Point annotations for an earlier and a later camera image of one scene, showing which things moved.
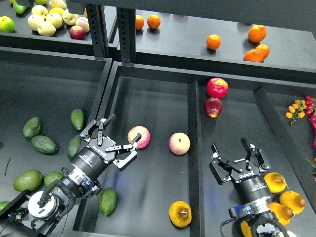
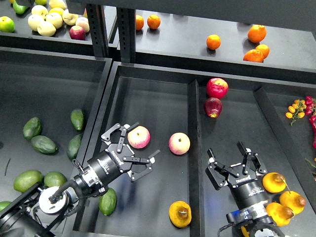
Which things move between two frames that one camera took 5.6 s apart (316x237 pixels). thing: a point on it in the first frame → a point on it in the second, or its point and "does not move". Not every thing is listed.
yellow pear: (180, 214) does not move
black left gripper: (101, 150) → (108, 164)
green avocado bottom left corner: (3, 204) does not move
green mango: (107, 201) does not move
